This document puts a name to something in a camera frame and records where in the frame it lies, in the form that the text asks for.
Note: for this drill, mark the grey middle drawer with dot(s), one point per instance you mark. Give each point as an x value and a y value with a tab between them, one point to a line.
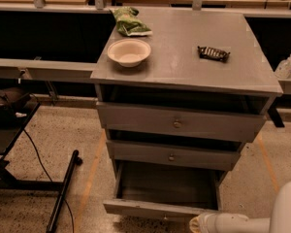
172	155

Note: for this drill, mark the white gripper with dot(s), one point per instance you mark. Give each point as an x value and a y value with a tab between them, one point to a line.
215	223

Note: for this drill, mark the white paper bowl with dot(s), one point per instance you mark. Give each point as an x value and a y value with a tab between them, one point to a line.
129	52

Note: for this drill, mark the grey bottom drawer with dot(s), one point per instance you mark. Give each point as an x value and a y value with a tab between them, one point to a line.
165	192

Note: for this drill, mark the grey drawer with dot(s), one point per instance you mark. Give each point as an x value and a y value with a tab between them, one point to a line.
172	155
180	122
165	192

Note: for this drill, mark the clear hand sanitizer bottle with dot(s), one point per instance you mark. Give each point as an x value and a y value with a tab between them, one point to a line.
283	69

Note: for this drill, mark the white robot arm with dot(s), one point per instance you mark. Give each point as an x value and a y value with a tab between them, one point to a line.
278	222

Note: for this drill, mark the grey wooden drawer cabinet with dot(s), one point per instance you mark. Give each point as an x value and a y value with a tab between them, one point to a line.
174	75

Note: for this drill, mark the grey long workbench rail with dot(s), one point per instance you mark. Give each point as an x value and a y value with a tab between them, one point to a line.
41	70

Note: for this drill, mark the green chip bag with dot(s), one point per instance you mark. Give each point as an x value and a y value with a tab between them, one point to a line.
128	24

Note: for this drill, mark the grey top drawer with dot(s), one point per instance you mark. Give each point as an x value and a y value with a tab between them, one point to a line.
180	122

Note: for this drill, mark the dark candy bar wrapper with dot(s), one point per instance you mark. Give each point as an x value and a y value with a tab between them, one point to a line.
213	54

